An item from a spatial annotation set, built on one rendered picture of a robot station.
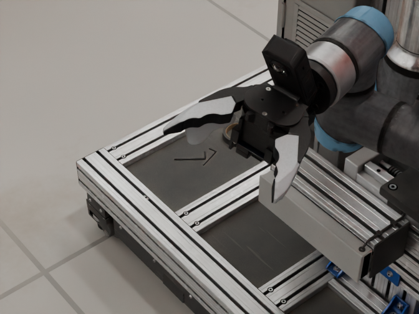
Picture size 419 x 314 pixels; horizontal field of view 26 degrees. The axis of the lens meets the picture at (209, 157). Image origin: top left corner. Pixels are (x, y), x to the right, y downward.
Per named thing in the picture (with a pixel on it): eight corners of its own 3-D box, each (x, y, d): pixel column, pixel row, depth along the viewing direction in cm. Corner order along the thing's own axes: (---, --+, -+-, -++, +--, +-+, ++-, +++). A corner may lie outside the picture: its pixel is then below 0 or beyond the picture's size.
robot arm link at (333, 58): (361, 58, 110) (305, 28, 113) (342, 77, 107) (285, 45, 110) (348, 103, 115) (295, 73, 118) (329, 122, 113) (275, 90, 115)
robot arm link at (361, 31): (393, 65, 122) (403, 11, 116) (353, 107, 115) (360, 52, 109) (343, 45, 125) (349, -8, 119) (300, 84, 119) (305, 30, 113)
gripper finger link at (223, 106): (161, 161, 104) (236, 149, 107) (164, 125, 100) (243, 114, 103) (153, 142, 106) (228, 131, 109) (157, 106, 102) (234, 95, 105)
